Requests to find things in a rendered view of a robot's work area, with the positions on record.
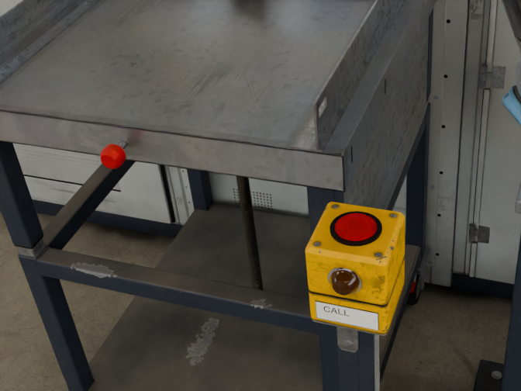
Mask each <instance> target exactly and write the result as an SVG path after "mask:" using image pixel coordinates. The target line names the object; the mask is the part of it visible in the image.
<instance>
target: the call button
mask: <svg viewBox="0 0 521 391"><path fill-rule="evenodd" d="M376 230H377V224H376V222H375V221H374V220H373V219H372V218H371V217H369V216H367V215H364V214H361V213H351V214H348V215H346V216H343V217H341V218H340V219H339V220H337V222H336V225H335V231H336V233H337V234H338V235H339V236H340V237H342V238H343V239H345V240H351V241H360V240H366V239H368V238H369V237H372V236H373V235H374V233H375V232H376Z"/></svg>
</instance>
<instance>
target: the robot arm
mask: <svg viewBox="0 0 521 391"><path fill-rule="evenodd" d="M502 3H503V5H504V8H505V11H506V14H507V16H508V19H509V22H510V25H511V27H512V31H513V34H514V36H515V38H516V42H517V44H518V47H519V50H520V53H521V0H502ZM502 103H503V105H504V106H505V107H506V108H507V109H508V111H509V112H510V113H511V114H512V116H513V117H514V118H515V119H516V121H517V122H518V123H519V124H520V126H521V57H520V59H519V62H518V64H517V67H516V85H514V86H512V87H511V88H510V89H509V92H507V93H506V94H505V95H504V96H503V98H502Z"/></svg>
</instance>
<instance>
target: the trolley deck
mask: <svg viewBox="0 0 521 391"><path fill-rule="evenodd" d="M374 2H375V0H101V1H100V2H99V3H97V4H96V5H95V6H94V7H92V8H91V9H90V10H89V11H87V12H86V13H85V14H84V15H83V16H82V17H81V18H79V19H78V20H77V21H76V22H74V23H73V24H72V25H71V26H69V27H68V28H67V29H66V30H65V31H63V32H62V33H61V34H60V35H59V36H58V37H56V38H55V39H54V40H53V41H51V42H50V43H49V44H48V45H46V46H45V47H44V48H43V49H42V50H41V51H40V52H39V53H37V54H36V55H35V56H34V57H32V58H31V59H30V60H29V61H27V62H26V63H25V64H24V65H23V66H22V67H20V68H19V69H18V70H17V71H15V72H14V73H13V74H12V75H10V76H9V77H8V78H7V79H5V80H4V81H3V82H2V83H1V84H0V141H4V142H9V143H15V144H25V145H30V146H35V147H45V148H51V149H56V150H62V151H71V152H77V153H83V154H92V155H98V156H100V153H101V151H102V149H103V148H104V147H105V146H106V145H108V144H117V145H119V144H120V143H121V141H123V140H124V141H125V142H127V146H126V147H125V149H124V151H125V154H126V160H129V161H139V162H145V163H150V164H160V165H165V166H171V167H176V168H186V169H191V170H197V171H207V172H212V173H218V174H223V175H233V176H239V177H244V178H254V179H259V180H265V181H270V182H280V183H285V184H291V185H300V186H306V187H312V188H317V189H327V190H333V191H338V192H346V190H347V188H348V185H349V184H350V181H351V179H352V177H353V176H354V173H355V171H356V170H357V166H358V165H359V163H360V161H361V158H362V157H363V155H364V152H365V150H366V148H367V146H368V144H369V142H370V140H371V138H372V135H373V133H374V131H375V129H376V127H377V125H378V123H379V121H380V118H381V116H382V114H383V112H384V111H385V108H386V106H387V104H388V101H389V99H390V98H391V96H392V93H393V91H394V90H395V87H396V85H397V83H398V81H399V79H400V77H401V75H402V72H403V71H404V68H405V66H406V64H407V62H408V60H409V58H410V56H411V54H412V51H413V49H414V47H415V45H416V43H417V41H418V39H419V37H420V34H421V32H422V31H423V28H424V26H425V25H426V22H427V20H428V18H429V16H430V13H431V12H432V10H433V7H434V6H435V4H436V0H405V2H404V4H403V5H402V7H401V9H400V11H399V13H398V15H397V16H396V18H395V21H394V22H393V23H392V26H391V28H390V30H389V31H388V33H387V35H386V37H385V38H384V40H383V42H382V44H381V46H380V47H379V49H378V52H377V53H376V55H375V56H374V59H373V61H372V62H371V64H370V66H369V68H368V70H367V72H366V73H365V75H364V77H363V79H362V81H361V83H360V84H359V86H358V88H357V90H356V92H355V93H354V96H353V98H352V99H351V100H350V103H349V105H348V107H347V108H346V110H345V112H344V114H343V116H342V117H341V119H340V121H339V123H338V125H337V126H336V129H335V130H334V132H333V134H332V136H331V138H330V140H329V142H328V143H327V145H326V147H325V149H324V151H323V152H322V153H321V152H315V151H304V150H298V149H292V144H293V143H294V141H295V139H296V137H297V136H298V134H299V133H300V131H301V129H302V128H303V126H304V125H305V122H306V121H307V119H308V118H309V116H310V114H311V113H312V111H313V102H314V101H315V99H316V97H317V95H318V94H319V92H320V91H321V89H322V87H323V86H324V84H325V83H326V80H327V79H328V77H329V76H330V74H331V73H332V71H333V69H334V68H335V66H336V64H337V63H338V61H339V59H340V58H341V56H342V55H343V52H344V51H345V50H346V48H347V46H348V45H349V43H350V41H351V40H352V38H353V37H354V34H355V33H356V32H357V30H358V28H359V27H360V25H361V23H362V22H363V20H364V18H365V16H366V15H367V14H368V12H369V10H370V9H371V6H372V5H373V4H374Z"/></svg>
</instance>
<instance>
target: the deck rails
mask: <svg viewBox="0 0 521 391"><path fill-rule="evenodd" d="M100 1H101V0H22V1H21V2H19V3H18V4H17V5H15V6H13V7H12V8H11V9H10V10H8V11H7V12H5V13H4V14H3V15H1V16H0V84H1V83H2V82H3V81H4V80H5V79H7V78H8V77H9V76H10V75H12V74H13V73H14V72H15V71H17V70H18V69H19V68H20V67H22V66H23V65H24V64H25V63H26V62H27V61H29V60H30V59H31V58H32V57H34V56H35V55H36V54H37V53H39V52H40V51H41V50H42V49H43V48H44V47H45V46H46V45H48V44H49V43H50V42H51V41H53V40H54V39H55V38H56V37H58V36H59V35H60V34H61V33H62V32H63V31H65V30H66V29H67V28H68V27H69V26H71V25H72V24H73V23H74V22H76V21H77V20H78V19H79V18H81V17H82V16H83V15H84V14H85V13H86V12H87V11H89V10H90V9H91V8H92V7H94V6H95V5H96V4H97V3H99V2H100ZM404 2H405V0H375V2H374V4H373V5H372V6H371V9H370V10H369V12H368V14H367V15H366V16H365V18H364V20H363V22H362V23H361V25H360V27H359V28H358V30H357V32H356V33H355V34H354V37H353V38H352V40H351V41H350V43H349V45H348V46H347V48H346V50H345V51H344V52H343V55H342V56H341V58H340V59H339V61H338V63H337V64H336V66H335V68H334V69H333V71H332V73H331V74H330V76H329V77H328V79H327V80H326V83H325V84H324V86H323V87H322V89H321V91H320V92H319V94H318V95H317V97H316V99H315V101H314V102H313V111H312V113H311V114H310V116H309V118H308V119H307V121H306V122H305V125H304V126H303V128H302V129H301V131H300V133H299V134H298V136H297V137H296V139H295V141H294V143H293V144H292V149H298V150H304V151H315V152H321V153H322V152H323V151H324V149H325V147H326V145H327V143H328V142H329V140H330V138H331V136H332V134H333V132H334V130H335V129H336V126H337V125H338V123H339V121H340V119H341V117H342V116H343V114H344V112H345V110H346V108H347V107H348V105H349V103H350V100H351V99H352V98H353V96H354V93H355V92H356V90H357V88H358V86H359V84H360V83H361V81H362V79H363V77H364V75H365V73H366V72H367V70H368V68H369V66H370V64H371V62H372V61H373V59H374V56H375V55H376V53H377V52H378V49H379V47H380V46H381V44H382V42H383V40H384V38H385V37H386V35H387V33H388V31H389V30H390V28H391V26H392V23H393V22H394V21H395V18H396V16H397V15H398V13H399V11H400V9H401V7H402V5H403V4H404Z"/></svg>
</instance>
